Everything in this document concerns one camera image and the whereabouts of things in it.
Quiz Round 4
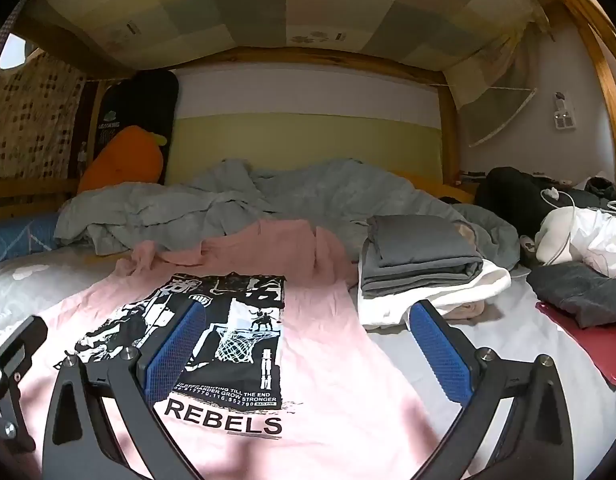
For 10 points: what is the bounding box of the folded white garment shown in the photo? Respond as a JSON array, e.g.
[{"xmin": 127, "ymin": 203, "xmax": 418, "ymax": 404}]
[{"xmin": 357, "ymin": 246, "xmax": 511, "ymax": 328}]

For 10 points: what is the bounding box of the grey-green rumpled blanket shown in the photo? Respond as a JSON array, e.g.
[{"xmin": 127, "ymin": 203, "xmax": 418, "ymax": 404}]
[{"xmin": 54, "ymin": 159, "xmax": 520, "ymax": 270}]

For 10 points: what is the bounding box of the folded dark grey garment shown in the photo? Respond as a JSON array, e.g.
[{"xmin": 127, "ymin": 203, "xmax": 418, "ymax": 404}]
[{"xmin": 360, "ymin": 214, "xmax": 484, "ymax": 298}]

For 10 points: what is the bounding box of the white charging cable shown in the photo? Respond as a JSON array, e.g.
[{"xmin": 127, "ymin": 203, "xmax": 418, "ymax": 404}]
[{"xmin": 537, "ymin": 186, "xmax": 616, "ymax": 266}]

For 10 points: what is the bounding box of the pink printed t-shirt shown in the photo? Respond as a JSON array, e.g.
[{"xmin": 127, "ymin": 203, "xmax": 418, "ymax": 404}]
[{"xmin": 22, "ymin": 220, "xmax": 437, "ymax": 479}]

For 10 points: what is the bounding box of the wooden bunk bed frame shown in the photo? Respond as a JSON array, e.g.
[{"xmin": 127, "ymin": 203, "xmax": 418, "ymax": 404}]
[{"xmin": 0, "ymin": 0, "xmax": 616, "ymax": 220}]

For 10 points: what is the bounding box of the blue patterned pillow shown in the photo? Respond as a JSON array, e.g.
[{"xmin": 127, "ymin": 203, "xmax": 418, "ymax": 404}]
[{"xmin": 0, "ymin": 212, "xmax": 58, "ymax": 263}]

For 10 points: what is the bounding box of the dark grey sweater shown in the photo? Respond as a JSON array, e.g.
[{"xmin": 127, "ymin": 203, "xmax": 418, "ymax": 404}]
[{"xmin": 526, "ymin": 261, "xmax": 616, "ymax": 328}]

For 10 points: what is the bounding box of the black clothing pile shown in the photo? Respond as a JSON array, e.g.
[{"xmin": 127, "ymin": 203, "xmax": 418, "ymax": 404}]
[{"xmin": 474, "ymin": 167, "xmax": 616, "ymax": 237}]

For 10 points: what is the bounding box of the white plush bundle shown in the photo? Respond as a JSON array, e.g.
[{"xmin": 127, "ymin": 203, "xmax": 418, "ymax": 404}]
[{"xmin": 535, "ymin": 207, "xmax": 616, "ymax": 278}]

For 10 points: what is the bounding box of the wall power socket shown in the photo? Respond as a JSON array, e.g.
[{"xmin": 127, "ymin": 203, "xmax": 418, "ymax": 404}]
[{"xmin": 553, "ymin": 92, "xmax": 576, "ymax": 130}]

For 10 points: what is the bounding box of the patterned side curtain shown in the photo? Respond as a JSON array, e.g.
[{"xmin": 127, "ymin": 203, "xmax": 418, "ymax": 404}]
[{"xmin": 0, "ymin": 51, "xmax": 87, "ymax": 180}]

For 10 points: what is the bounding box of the orange plush pillow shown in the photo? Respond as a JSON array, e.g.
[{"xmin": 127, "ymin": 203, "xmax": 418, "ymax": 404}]
[{"xmin": 77, "ymin": 126, "xmax": 165, "ymax": 194}]

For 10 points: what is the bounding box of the grey printed bed sheet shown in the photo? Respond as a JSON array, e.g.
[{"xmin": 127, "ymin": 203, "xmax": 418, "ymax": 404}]
[{"xmin": 0, "ymin": 248, "xmax": 616, "ymax": 479}]

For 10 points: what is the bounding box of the red flat laptop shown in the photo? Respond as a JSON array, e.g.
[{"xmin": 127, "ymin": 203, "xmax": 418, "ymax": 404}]
[{"xmin": 536, "ymin": 302, "xmax": 616, "ymax": 387}]

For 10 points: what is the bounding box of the checkered overhead mattress cover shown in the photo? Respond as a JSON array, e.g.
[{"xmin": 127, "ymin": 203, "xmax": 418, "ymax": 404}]
[{"xmin": 22, "ymin": 0, "xmax": 539, "ymax": 149}]

